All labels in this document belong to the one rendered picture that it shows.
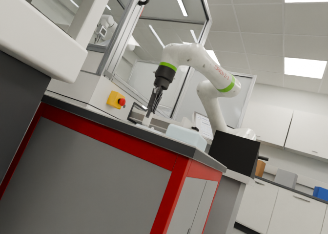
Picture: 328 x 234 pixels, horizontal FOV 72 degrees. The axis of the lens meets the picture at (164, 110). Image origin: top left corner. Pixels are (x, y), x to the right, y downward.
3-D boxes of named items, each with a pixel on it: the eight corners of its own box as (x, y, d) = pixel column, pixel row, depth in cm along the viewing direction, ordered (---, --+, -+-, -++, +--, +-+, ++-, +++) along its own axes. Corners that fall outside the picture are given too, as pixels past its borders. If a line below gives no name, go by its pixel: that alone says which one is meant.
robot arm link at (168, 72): (176, 69, 107) (177, 76, 116) (153, 62, 110) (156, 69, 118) (172, 80, 106) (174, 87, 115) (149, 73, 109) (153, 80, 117)
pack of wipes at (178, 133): (177, 144, 77) (181, 132, 78) (203, 154, 74) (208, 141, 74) (163, 136, 64) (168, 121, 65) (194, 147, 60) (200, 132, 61)
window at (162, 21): (170, 118, 189) (207, 20, 204) (112, 72, 113) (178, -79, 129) (170, 118, 189) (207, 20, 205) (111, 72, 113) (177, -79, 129)
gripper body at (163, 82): (157, 80, 117) (150, 97, 115) (154, 74, 108) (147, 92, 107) (171, 85, 115) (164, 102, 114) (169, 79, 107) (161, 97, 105)
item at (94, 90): (167, 142, 192) (173, 127, 194) (88, 103, 102) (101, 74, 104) (87, 113, 233) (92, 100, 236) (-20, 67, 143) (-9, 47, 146)
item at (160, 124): (190, 142, 141) (194, 133, 142) (177, 134, 119) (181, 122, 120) (138, 124, 159) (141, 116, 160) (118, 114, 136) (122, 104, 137)
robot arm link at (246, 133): (227, 155, 155) (236, 141, 168) (250, 158, 145) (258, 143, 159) (223, 138, 151) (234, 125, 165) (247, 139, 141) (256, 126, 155)
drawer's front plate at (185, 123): (193, 146, 142) (198, 129, 143) (178, 137, 116) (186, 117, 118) (190, 145, 142) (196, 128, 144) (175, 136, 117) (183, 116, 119)
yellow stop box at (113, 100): (121, 110, 116) (126, 97, 117) (113, 105, 109) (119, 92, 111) (113, 107, 118) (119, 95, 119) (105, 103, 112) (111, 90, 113)
